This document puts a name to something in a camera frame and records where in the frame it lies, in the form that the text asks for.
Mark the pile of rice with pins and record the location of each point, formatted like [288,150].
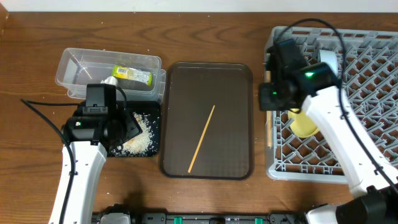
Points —
[139,145]

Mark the wooden chopstick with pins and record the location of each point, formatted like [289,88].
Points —
[200,140]
[269,135]

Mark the grey dishwasher rack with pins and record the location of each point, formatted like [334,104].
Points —
[371,85]

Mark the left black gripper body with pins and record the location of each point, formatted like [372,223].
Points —
[130,130]

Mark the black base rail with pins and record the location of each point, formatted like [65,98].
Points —
[121,214]

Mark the black waste tray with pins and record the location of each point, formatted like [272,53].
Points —
[152,109]

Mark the dark brown serving tray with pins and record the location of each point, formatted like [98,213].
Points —
[227,148]

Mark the clear plastic waste bin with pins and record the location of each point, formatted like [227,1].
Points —
[80,67]

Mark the light blue bowl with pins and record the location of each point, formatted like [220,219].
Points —
[330,58]

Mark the yellow green snack wrapper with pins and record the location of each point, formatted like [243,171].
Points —
[132,74]

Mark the yellow plate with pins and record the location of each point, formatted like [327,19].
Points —
[302,126]

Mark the white tissue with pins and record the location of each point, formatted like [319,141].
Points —
[110,81]

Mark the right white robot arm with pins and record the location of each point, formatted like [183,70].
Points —
[372,179]

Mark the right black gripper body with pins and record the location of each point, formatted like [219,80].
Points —
[270,98]

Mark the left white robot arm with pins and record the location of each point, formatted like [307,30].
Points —
[81,168]

